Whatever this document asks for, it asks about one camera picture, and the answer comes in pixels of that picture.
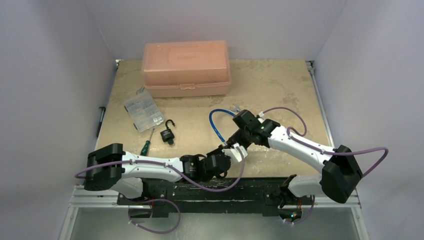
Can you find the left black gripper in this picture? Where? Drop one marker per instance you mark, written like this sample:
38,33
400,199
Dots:
218,150

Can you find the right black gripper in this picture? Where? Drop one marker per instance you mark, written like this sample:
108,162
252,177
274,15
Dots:
241,117

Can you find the blue cable lock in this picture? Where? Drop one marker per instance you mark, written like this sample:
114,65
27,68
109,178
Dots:
210,118

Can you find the black padlock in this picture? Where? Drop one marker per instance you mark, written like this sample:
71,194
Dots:
167,135

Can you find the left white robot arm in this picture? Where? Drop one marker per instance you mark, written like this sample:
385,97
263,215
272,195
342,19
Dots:
112,168

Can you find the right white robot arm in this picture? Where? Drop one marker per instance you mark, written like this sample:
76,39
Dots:
338,172

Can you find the silver open-end wrench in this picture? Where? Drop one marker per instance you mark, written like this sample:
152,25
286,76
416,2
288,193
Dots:
235,108

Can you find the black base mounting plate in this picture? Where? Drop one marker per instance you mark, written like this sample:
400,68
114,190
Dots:
267,196

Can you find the clear plastic parts box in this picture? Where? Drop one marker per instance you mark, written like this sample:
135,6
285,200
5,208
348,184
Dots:
144,112

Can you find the orange plastic toolbox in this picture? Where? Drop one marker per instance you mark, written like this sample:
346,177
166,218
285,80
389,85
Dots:
186,69

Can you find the black tool beside table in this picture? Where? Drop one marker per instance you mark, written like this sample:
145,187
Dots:
100,122

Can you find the green-handled screwdriver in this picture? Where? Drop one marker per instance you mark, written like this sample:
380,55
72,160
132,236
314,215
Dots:
145,149

